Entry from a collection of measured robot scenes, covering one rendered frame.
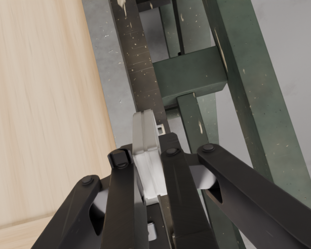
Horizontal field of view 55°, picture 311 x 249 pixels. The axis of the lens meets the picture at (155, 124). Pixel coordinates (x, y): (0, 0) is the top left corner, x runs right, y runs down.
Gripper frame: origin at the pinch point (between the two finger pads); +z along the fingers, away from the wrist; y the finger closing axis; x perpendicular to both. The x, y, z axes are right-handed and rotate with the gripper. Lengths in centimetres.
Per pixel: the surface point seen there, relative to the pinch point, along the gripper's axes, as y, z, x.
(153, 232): -4.7, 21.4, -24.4
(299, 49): 104, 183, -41
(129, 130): -4.8, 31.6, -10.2
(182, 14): 15, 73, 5
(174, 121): 10, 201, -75
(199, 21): 19, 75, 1
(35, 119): -22.0, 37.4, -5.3
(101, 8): -4.4, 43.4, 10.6
